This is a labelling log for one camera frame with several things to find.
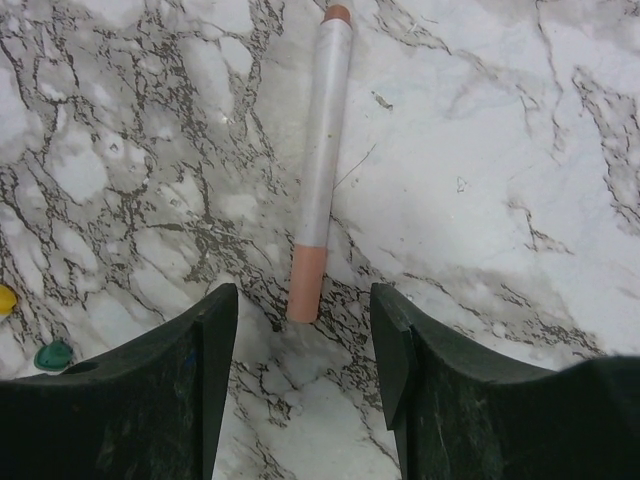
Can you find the white marker light pink cap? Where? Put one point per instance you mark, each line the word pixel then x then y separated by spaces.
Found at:
pixel 324 127

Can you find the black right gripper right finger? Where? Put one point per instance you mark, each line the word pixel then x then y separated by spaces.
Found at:
pixel 459 410

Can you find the white marker green cap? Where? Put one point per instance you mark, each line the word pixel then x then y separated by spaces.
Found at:
pixel 54 357

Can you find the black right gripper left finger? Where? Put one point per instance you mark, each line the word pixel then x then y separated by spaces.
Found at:
pixel 151 408

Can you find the white marker yellow cap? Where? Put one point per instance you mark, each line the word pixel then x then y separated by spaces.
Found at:
pixel 8 300

